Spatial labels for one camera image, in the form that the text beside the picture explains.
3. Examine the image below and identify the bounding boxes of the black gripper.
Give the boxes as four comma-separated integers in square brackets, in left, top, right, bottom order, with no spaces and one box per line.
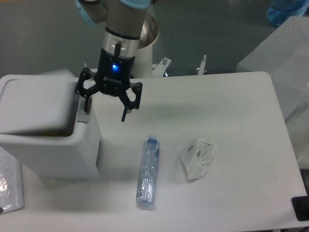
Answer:
[74,47,143,122]

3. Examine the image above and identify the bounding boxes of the white push-button trash can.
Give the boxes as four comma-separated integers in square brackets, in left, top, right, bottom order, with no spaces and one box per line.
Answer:
[0,69,101,179]

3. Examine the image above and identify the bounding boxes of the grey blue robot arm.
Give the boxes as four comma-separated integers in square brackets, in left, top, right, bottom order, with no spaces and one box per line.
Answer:
[75,0,153,121]

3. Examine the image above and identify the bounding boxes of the crushed clear plastic bottle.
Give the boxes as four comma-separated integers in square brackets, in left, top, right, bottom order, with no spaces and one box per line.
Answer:
[136,135,160,207]

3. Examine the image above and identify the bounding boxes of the white mask in wrapper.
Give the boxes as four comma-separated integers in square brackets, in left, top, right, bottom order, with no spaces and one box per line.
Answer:
[177,137,217,180]

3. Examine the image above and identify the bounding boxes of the black device at edge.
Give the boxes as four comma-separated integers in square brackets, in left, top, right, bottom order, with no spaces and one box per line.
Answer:
[291,196,309,221]

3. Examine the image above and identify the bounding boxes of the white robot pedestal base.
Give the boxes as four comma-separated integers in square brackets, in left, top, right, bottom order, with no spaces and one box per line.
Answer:
[132,13,171,79]

